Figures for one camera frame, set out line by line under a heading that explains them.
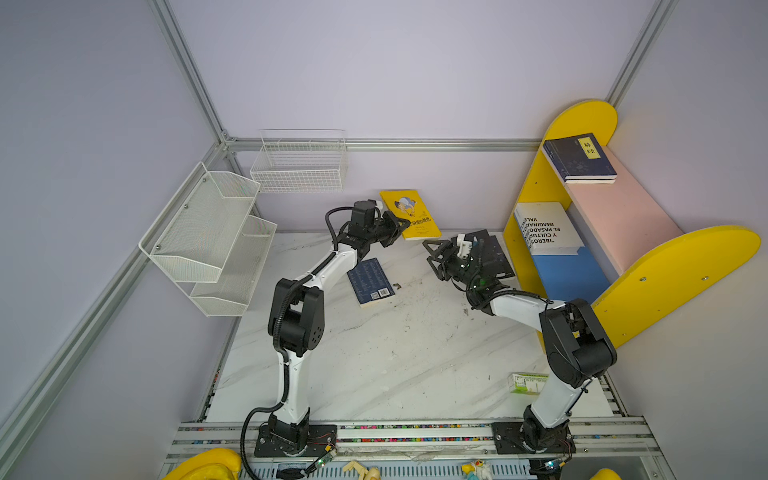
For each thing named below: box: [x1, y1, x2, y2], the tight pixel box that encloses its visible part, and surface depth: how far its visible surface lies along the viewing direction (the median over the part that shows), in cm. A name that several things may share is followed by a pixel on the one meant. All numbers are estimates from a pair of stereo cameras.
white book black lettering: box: [514, 202, 585, 256], surface depth 98 cm
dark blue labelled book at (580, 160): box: [542, 133, 618, 185], surface depth 82 cm
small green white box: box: [507, 372, 549, 395], surface depth 81 cm
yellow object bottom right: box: [589, 468, 622, 480], surface depth 68 cm
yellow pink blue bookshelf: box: [503, 100, 762, 348], surface depth 84 cm
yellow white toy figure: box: [461, 459, 492, 480], surface depth 69 cm
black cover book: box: [465, 229, 516, 278], surface depth 112 cm
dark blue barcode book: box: [347, 257, 396, 308], surface depth 106 cm
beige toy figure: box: [344, 460, 381, 480], surface depth 69 cm
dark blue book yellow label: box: [559, 172, 618, 185], surface depth 78 cm
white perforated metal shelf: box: [139, 162, 261, 283], surface depth 69 cm
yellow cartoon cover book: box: [379, 190, 442, 241], surface depth 97 cm
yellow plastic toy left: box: [163, 448, 242, 480], surface depth 69 cm
